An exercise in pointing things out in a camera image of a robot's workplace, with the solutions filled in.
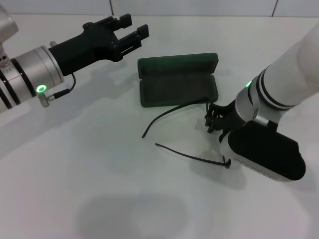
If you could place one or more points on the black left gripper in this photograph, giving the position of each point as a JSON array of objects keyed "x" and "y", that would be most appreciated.
[{"x": 87, "y": 47}]

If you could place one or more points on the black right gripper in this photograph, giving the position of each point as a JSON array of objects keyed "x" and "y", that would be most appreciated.
[{"x": 229, "y": 117}]

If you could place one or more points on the green glasses case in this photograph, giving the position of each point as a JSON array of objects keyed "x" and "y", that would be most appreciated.
[{"x": 174, "y": 89}]

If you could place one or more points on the black glasses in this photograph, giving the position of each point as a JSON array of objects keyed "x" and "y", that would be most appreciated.
[{"x": 226, "y": 164}]

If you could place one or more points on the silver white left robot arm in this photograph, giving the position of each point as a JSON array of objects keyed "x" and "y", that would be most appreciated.
[{"x": 27, "y": 72}]

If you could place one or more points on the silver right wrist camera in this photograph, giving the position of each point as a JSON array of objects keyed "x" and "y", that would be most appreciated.
[{"x": 264, "y": 152}]

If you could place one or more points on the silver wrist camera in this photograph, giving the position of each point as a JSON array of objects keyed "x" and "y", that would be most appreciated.
[
  {"x": 264, "y": 152},
  {"x": 7, "y": 27}
]

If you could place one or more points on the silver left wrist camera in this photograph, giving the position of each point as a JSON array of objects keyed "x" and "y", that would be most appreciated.
[{"x": 7, "y": 27}]

